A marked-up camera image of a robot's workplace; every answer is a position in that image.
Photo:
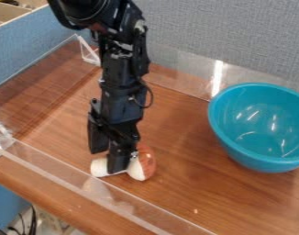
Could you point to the white brown toy mushroom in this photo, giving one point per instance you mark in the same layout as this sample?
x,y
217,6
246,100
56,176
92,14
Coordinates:
x,y
140,168

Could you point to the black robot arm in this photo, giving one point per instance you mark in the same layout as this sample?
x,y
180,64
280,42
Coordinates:
x,y
116,25

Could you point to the clear acrylic barrier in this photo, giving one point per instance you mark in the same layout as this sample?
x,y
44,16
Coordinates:
x,y
201,194

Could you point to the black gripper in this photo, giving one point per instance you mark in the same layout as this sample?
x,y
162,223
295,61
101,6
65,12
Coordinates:
x,y
112,119

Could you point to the wooden shelf box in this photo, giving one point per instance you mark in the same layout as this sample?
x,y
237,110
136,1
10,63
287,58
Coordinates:
x,y
17,8

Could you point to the blue plastic bowl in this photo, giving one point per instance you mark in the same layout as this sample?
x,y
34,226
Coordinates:
x,y
253,117

